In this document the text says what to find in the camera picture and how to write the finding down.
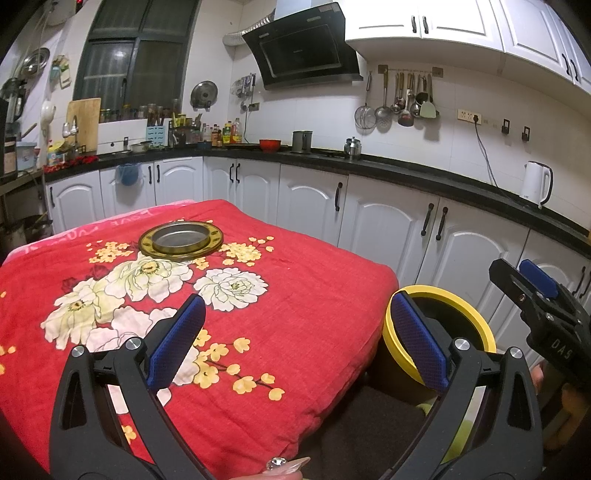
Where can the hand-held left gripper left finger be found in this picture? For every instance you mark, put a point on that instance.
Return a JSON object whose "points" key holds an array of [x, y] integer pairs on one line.
{"points": [[178, 339]]}

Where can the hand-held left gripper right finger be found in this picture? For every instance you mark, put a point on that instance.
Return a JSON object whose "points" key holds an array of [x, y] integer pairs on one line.
{"points": [[420, 339]]}

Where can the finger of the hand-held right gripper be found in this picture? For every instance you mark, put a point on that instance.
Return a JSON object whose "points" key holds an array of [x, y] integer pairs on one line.
{"points": [[515, 288], [540, 279]]}

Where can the yellow trash bin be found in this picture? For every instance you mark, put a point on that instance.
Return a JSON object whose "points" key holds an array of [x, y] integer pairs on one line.
{"points": [[475, 323]]}

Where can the person's right hand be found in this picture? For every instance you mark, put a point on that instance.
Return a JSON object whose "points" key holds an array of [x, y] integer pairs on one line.
{"points": [[538, 378]]}

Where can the person's left hand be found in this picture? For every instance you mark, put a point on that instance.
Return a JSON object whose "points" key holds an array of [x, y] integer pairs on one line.
{"points": [[281, 468]]}

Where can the white electric kettle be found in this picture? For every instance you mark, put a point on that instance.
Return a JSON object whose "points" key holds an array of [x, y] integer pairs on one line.
{"points": [[535, 184]]}

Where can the round gold-rimmed metal tray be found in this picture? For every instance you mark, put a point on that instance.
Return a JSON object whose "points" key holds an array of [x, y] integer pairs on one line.
{"points": [[180, 240]]}

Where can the person's green top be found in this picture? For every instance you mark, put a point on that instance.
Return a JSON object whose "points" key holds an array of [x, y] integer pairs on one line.
{"points": [[455, 438]]}

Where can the red floral blanket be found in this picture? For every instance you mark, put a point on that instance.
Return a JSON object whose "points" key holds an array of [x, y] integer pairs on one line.
{"points": [[314, 314]]}

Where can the person's dark pants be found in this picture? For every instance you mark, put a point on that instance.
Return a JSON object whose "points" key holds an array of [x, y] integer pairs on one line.
{"points": [[364, 438]]}

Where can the white lower cabinets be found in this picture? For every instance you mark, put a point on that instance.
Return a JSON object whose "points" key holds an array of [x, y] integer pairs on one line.
{"points": [[378, 221]]}

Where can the white cabinets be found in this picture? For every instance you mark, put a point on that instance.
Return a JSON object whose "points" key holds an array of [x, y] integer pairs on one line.
{"points": [[461, 23], [378, 221]]}

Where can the black kitchen countertop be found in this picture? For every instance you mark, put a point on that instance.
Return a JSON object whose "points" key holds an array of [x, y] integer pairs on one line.
{"points": [[406, 171]]}

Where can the dark metal pot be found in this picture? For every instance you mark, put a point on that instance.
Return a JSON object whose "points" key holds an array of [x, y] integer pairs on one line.
{"points": [[27, 233]]}

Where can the small steel bowl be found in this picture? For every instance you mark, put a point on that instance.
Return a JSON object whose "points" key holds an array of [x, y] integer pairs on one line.
{"points": [[140, 147]]}

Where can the light green spatula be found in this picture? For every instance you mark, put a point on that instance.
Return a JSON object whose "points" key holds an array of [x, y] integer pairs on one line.
{"points": [[428, 110]]}

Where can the red ladle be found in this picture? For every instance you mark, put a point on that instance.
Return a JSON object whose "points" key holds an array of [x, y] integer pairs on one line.
{"points": [[405, 120]]}

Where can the small steel teapot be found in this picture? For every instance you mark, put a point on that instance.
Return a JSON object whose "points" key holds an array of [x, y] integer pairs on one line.
{"points": [[352, 148]]}

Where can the light blue utensil holder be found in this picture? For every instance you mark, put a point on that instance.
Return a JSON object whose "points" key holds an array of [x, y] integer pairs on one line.
{"points": [[156, 136]]}

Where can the pile of red peppers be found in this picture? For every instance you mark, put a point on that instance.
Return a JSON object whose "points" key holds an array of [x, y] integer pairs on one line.
{"points": [[69, 162]]}

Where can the row of condiment bottles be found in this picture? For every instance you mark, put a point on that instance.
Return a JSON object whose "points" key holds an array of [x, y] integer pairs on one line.
{"points": [[226, 134]]}

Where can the black ladle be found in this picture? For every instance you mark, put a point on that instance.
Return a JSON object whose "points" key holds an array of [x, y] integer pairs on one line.
{"points": [[421, 99]]}

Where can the metal slotted ladle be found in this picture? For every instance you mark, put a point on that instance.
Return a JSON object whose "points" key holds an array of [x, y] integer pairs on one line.
{"points": [[383, 121]]}

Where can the red bowl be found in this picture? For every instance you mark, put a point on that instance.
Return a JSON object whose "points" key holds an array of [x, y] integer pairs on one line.
{"points": [[270, 146]]}

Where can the steel ladle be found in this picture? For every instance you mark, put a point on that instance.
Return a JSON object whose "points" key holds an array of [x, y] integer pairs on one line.
{"points": [[397, 106]]}

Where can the yellow packet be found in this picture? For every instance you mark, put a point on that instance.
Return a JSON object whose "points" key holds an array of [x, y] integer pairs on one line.
{"points": [[57, 153]]}

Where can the grey metal canister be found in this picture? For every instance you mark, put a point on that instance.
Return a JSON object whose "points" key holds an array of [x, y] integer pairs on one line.
{"points": [[302, 142]]}

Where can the row of spice jars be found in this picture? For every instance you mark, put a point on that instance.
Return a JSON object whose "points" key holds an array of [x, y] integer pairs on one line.
{"points": [[138, 112]]}

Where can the wooden cutting board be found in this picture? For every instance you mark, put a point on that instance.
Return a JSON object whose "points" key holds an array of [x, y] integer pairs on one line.
{"points": [[84, 124]]}

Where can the chrome faucet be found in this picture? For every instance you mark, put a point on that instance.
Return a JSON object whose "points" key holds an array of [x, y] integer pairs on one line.
{"points": [[70, 129]]}

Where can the light blue container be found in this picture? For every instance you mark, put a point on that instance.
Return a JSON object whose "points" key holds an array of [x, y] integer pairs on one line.
{"points": [[27, 156]]}

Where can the steel pot lid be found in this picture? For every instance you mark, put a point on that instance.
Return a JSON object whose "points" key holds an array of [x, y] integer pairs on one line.
{"points": [[204, 94]]}

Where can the white hanging ladle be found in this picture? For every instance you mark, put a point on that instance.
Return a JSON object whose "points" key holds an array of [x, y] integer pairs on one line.
{"points": [[48, 113]]}

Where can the white upper cabinets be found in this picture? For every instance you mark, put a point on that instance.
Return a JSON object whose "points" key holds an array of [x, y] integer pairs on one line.
{"points": [[461, 23]]}

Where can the dark kitchen window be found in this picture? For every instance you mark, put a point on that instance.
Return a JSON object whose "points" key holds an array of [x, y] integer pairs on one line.
{"points": [[138, 60]]}

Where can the black range hood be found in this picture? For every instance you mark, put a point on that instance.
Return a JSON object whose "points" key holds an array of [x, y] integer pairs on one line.
{"points": [[304, 50]]}

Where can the hanging steel colander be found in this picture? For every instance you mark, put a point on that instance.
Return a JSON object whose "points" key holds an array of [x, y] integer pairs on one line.
{"points": [[34, 61]]}

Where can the white wall socket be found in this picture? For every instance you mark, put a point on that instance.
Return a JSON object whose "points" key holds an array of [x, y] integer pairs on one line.
{"points": [[468, 117]]}

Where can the utensil hanging rail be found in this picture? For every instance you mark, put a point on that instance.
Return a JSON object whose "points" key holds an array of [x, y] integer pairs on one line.
{"points": [[411, 70]]}

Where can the silver exhaust duct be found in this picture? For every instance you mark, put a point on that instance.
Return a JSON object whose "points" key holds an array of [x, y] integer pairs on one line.
{"points": [[247, 32]]}

